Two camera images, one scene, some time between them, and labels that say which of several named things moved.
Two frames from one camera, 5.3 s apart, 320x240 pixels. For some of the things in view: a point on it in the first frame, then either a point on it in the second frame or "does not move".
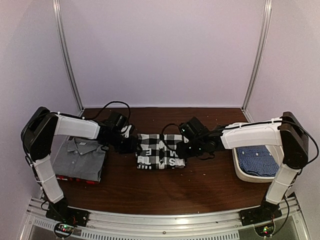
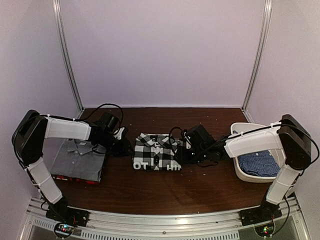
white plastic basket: x=276 y=151 does not move
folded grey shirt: x=81 y=158 does not move
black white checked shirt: x=158 y=151 does not move
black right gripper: x=182 y=152 -> x=183 y=157
